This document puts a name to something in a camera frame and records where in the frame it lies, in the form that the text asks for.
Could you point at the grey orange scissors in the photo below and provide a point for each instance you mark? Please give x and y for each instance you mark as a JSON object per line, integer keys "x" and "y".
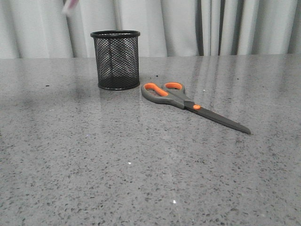
{"x": 173, "y": 93}

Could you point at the pink marker pen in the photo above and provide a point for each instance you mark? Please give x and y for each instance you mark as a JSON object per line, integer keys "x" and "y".
{"x": 69, "y": 6}

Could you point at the black mesh pen holder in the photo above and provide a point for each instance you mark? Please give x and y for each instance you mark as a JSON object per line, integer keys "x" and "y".
{"x": 117, "y": 59}

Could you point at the grey curtain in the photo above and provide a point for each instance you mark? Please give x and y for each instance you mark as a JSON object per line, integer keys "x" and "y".
{"x": 39, "y": 29}

